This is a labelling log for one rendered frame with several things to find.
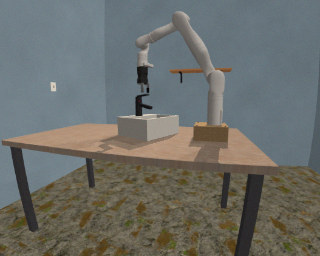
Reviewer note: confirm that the white rectangular sink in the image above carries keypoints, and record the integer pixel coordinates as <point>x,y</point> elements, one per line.
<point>148,127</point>

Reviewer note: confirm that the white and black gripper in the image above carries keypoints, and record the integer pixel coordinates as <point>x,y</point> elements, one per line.
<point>142,72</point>

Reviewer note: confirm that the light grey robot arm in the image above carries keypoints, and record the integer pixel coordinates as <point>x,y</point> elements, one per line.
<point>215,78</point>

